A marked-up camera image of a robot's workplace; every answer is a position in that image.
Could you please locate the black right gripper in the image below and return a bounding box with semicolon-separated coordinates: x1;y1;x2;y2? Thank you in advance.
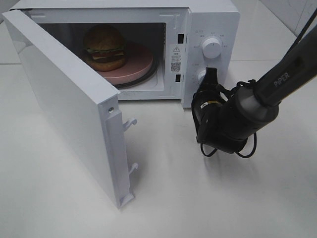
197;67;224;104

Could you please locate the white upper power knob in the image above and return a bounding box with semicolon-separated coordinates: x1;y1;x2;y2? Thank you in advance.
202;36;222;59

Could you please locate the white microwave door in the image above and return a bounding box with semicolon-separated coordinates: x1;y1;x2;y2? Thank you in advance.
3;10;138;208

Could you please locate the glass microwave turntable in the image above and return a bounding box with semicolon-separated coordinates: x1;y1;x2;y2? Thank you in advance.
114;59;159;89

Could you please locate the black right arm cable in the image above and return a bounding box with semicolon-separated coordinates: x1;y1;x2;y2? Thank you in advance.
192;7;317;158

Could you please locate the pink round plate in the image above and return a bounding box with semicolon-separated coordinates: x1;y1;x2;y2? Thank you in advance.
98;42;154;87

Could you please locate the burger with lettuce and cheese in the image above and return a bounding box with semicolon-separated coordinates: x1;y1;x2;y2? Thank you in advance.
82;24;126;71

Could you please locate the white microwave oven body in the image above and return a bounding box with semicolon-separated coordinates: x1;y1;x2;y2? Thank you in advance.
9;0;240;108

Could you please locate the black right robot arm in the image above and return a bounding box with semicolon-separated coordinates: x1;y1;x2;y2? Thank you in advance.
191;28;317;154

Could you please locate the white timer knob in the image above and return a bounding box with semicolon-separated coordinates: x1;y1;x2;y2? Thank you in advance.
197;70;206;85

